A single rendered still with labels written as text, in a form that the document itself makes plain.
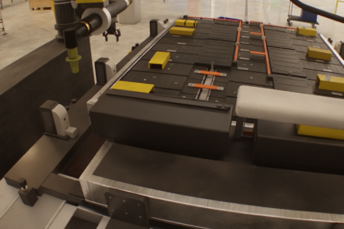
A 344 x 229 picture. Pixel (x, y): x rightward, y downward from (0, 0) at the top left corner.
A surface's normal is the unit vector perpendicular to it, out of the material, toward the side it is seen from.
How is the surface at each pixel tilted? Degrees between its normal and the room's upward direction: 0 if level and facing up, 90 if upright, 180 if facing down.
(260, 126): 0
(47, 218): 0
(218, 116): 0
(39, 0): 90
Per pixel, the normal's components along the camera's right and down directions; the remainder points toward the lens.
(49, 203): 0.00, -0.87
